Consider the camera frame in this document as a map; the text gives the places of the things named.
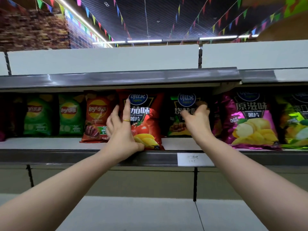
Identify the person's left hand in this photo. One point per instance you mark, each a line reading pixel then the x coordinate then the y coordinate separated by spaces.
pixel 120 139

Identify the person's right hand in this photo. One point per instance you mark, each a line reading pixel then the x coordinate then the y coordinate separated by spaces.
pixel 199 125

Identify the person's left little finger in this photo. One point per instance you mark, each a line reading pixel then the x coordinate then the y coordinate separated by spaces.
pixel 108 135

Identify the person's left middle finger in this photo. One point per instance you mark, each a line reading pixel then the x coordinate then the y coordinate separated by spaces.
pixel 117 116

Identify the person's right thumb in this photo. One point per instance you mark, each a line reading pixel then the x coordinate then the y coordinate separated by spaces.
pixel 186 115

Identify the person's left thumb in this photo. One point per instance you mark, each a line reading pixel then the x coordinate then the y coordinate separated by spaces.
pixel 139 146

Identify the dark green chip bag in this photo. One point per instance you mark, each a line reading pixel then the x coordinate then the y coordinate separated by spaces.
pixel 175 128

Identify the red tomato chip bag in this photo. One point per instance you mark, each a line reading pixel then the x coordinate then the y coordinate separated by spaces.
pixel 149 117

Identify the person's right forearm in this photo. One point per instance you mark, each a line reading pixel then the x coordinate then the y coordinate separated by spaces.
pixel 252 182

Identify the person's left forearm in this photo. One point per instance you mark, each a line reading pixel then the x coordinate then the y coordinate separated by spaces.
pixel 55 192

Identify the orange-red chip bag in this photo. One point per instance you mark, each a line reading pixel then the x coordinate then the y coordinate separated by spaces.
pixel 96 117

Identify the long grey metal shelf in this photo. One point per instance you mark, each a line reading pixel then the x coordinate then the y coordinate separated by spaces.
pixel 120 78

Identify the light green chip bag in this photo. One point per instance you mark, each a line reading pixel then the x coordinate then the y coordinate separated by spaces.
pixel 38 117
pixel 70 117

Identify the white price label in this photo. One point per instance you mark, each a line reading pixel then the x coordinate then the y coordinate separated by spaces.
pixel 195 159

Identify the white shelf holding chip bags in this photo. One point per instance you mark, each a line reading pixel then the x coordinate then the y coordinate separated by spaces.
pixel 60 153

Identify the wide white back panel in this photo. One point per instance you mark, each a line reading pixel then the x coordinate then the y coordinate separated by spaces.
pixel 103 60

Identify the black slotted shelf upright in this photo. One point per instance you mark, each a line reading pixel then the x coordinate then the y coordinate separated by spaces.
pixel 195 185
pixel 200 56

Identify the purple chip bag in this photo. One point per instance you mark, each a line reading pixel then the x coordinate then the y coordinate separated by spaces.
pixel 252 117

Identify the white bottom shelf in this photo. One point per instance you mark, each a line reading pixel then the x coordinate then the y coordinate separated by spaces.
pixel 132 214

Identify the ceiling tube light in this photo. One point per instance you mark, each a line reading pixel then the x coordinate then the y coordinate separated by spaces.
pixel 134 41
pixel 223 37

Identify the narrow white back panel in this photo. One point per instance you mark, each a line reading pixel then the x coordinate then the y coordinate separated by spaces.
pixel 255 55

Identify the short grey metal shelf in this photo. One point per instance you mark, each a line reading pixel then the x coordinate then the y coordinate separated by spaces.
pixel 274 75

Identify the colourful bunting flags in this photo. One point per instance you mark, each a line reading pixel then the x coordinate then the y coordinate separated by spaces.
pixel 120 18

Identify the dark maroon chip bag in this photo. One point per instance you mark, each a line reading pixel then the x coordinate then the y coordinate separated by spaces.
pixel 9 115

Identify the long ceiling light strip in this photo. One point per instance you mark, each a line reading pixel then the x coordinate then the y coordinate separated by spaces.
pixel 81 20

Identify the yellow-green chip bag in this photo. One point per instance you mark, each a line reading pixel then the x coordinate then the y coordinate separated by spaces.
pixel 292 122

